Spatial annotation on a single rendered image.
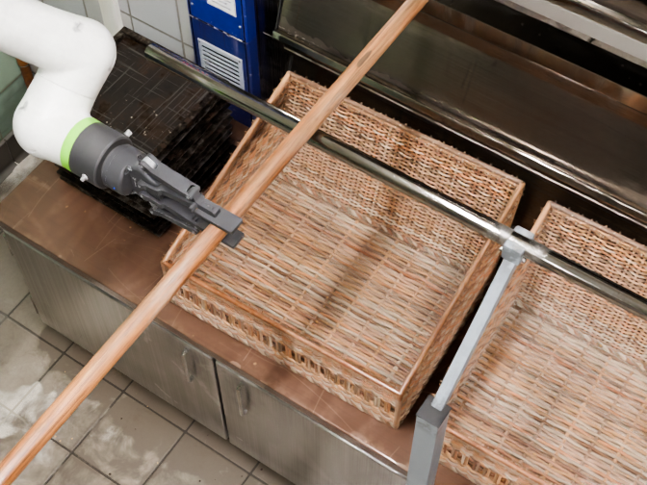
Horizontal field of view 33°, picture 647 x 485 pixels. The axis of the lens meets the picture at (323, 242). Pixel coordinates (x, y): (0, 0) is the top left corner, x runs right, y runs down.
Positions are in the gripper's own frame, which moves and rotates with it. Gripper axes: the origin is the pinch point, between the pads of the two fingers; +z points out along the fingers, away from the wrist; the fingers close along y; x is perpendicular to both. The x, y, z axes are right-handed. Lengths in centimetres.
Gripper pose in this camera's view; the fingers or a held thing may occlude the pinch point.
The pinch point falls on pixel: (219, 223)
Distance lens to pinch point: 168.1
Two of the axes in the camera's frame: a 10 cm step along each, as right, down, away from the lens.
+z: 8.3, 4.6, -3.1
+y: 0.0, 5.5, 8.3
